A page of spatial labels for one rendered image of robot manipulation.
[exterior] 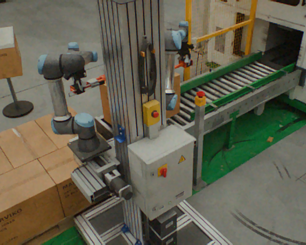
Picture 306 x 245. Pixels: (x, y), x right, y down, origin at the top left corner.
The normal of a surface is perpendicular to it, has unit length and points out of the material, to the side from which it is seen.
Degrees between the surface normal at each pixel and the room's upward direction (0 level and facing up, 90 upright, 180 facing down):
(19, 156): 0
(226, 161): 0
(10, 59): 90
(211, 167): 0
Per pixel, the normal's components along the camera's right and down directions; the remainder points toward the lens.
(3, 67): 0.32, 0.54
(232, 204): -0.04, -0.82
